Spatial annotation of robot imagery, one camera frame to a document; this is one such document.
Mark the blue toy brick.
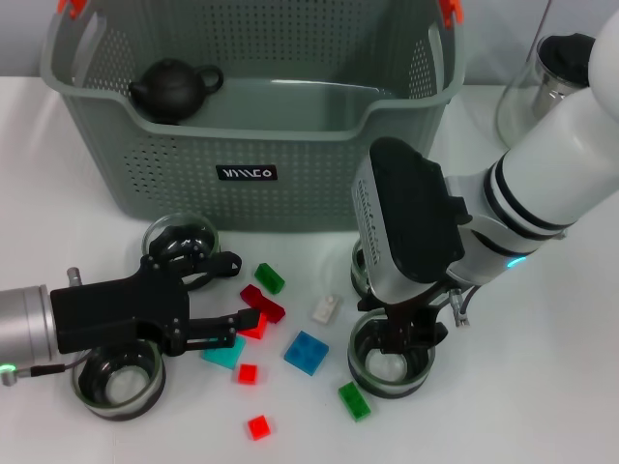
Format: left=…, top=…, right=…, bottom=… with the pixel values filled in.
left=282, top=330, right=330, bottom=377

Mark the green toy brick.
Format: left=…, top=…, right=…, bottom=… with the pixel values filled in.
left=337, top=381, right=372, bottom=423
left=254, top=262, right=285, bottom=295

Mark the wrist cable with plug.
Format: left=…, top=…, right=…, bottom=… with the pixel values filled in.
left=447, top=284, right=478, bottom=328
left=0, top=360, right=91, bottom=388

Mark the grey-green perforated storage bin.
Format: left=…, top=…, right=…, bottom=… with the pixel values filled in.
left=39, top=0, right=468, bottom=232

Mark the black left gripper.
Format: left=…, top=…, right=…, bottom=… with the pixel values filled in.
left=49, top=226, right=262, bottom=357

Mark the left wrist cable with plug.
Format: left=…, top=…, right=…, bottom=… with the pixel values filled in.
left=0, top=360, right=91, bottom=388

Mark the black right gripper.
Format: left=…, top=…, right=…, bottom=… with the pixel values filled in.
left=356, top=281, right=452, bottom=355

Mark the teal toy brick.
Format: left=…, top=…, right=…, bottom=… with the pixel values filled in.
left=201, top=335, right=247, bottom=371

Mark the dark red toy brick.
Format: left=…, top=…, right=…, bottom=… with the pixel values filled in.
left=240, top=283, right=286, bottom=324

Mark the black clay teapot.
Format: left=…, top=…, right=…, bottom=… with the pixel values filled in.
left=128, top=58, right=225, bottom=126

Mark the white toy brick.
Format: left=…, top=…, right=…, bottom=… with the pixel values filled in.
left=311, top=294, right=343, bottom=324

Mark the glass teacup with black base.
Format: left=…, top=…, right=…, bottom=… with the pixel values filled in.
left=346, top=308, right=436, bottom=400
left=141, top=212, right=243, bottom=291
left=350, top=239, right=373, bottom=299
left=71, top=337, right=166, bottom=423

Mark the right wrist cable with plug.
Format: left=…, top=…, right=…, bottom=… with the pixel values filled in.
left=447, top=284, right=478, bottom=328

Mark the large bright red toy brick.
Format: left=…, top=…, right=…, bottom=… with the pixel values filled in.
left=236, top=313, right=269, bottom=341

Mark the glass pitcher with black handle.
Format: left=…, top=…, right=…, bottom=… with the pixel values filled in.
left=495, top=32, right=599, bottom=151

